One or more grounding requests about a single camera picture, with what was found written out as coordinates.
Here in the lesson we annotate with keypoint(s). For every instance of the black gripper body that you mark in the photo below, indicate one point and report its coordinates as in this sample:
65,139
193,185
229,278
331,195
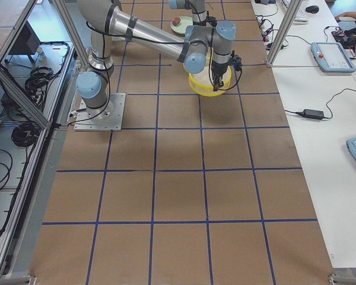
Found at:
217,70

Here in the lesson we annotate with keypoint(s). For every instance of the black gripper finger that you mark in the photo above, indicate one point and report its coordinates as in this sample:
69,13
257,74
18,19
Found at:
220,81
216,82

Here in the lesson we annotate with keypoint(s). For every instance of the brown bun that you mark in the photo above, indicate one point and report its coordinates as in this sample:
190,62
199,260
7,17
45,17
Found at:
176,21

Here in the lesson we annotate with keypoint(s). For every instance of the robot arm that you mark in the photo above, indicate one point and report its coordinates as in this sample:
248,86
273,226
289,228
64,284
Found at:
200,17
207,44

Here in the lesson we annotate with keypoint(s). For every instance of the yellow steamer top layer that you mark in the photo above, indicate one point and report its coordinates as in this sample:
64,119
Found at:
205,78

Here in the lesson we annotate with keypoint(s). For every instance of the yellow steamer layer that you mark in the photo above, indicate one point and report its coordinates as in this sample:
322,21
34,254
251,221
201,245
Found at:
204,89
205,78

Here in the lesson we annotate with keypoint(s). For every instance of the yellow steamer bottom layer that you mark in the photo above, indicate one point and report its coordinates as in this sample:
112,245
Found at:
204,89

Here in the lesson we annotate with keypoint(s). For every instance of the light green plate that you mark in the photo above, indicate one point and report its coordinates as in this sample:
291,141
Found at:
180,29

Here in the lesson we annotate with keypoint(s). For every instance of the black power adapter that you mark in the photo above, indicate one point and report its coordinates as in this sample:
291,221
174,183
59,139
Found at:
311,114

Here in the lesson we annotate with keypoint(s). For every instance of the computer mouse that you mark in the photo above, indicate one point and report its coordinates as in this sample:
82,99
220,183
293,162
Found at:
313,9

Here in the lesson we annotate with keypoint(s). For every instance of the left teach pendant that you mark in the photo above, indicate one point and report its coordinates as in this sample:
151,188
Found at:
332,57

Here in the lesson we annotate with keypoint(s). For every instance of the aluminium frame post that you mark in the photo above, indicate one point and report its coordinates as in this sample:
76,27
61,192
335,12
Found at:
284,27

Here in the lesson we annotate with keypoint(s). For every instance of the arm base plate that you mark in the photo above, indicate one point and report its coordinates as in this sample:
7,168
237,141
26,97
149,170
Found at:
104,119

